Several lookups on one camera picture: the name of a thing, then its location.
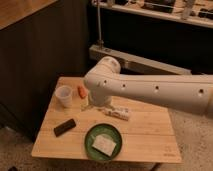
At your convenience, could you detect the clear plastic cup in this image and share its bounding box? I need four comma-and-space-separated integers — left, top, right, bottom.
55, 85, 73, 108

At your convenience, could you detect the grey shelf beam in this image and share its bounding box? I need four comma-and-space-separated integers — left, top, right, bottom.
88, 44, 213, 79

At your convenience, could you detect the black rectangular bar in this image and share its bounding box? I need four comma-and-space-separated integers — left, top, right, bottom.
54, 119, 76, 137

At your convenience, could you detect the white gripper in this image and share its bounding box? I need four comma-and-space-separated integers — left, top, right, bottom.
81, 91, 112, 111

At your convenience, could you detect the wooden folding table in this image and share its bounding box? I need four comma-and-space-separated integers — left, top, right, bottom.
30, 76, 183, 165

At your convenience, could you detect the white sponge block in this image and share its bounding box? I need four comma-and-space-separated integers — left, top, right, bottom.
92, 134, 116, 156

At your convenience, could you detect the upper cluttered shelf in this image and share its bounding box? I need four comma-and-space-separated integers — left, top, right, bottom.
91, 0, 213, 29

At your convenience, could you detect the small orange carrot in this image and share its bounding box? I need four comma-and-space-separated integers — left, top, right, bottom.
78, 86, 87, 99

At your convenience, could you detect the white plastic bottle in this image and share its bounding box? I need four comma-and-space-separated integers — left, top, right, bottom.
100, 106, 130, 121

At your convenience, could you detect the metal pole stand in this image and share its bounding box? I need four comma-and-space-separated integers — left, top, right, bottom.
97, 0, 104, 49

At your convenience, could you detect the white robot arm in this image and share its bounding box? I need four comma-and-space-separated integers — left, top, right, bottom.
84, 56, 213, 119

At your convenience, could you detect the green round plate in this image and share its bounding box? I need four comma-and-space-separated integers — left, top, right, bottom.
84, 123, 122, 163

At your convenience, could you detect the dark wooden cabinet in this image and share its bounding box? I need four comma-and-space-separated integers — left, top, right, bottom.
0, 0, 89, 140

